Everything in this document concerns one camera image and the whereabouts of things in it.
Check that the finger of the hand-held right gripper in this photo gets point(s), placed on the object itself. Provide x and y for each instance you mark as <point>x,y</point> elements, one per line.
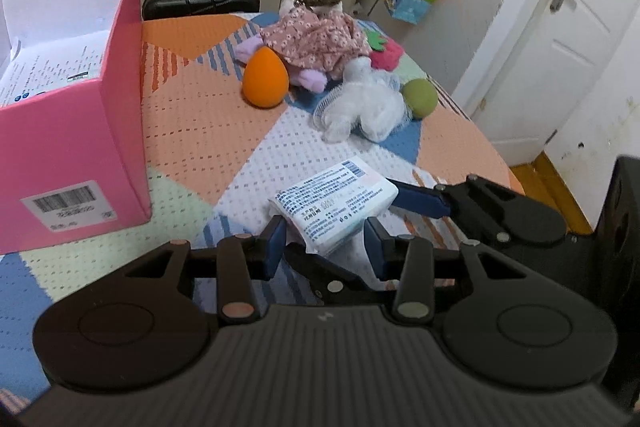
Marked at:
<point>332,277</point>
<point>417,199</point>

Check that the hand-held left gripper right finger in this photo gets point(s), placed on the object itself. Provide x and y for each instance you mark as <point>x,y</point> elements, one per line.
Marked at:
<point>376,252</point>

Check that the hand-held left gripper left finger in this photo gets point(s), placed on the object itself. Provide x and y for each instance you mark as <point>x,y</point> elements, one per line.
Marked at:
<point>272,249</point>

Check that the white printed tissue pack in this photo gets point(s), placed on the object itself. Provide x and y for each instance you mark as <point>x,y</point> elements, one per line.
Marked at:
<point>330,202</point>

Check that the green ball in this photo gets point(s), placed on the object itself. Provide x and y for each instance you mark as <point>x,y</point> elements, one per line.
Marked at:
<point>420,97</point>

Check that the white mesh bath sponge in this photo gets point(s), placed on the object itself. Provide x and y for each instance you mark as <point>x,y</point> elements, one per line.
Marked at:
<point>360,102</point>

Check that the pink strawberry plush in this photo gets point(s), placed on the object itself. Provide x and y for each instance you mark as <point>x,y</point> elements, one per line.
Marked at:
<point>387,54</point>

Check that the purple plush toy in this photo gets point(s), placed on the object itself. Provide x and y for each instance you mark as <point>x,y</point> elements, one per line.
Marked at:
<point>312,81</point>

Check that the orange egg-shaped sponge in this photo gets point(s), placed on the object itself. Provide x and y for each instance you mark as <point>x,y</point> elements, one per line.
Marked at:
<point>265,79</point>

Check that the plush dog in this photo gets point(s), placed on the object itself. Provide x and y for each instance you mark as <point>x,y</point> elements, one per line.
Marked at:
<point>315,37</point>

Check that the pink cardboard box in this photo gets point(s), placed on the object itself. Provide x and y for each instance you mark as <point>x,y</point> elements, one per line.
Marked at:
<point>65,147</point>

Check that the printed white paper sheet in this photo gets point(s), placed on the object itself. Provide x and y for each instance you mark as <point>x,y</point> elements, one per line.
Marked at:
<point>55,67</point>

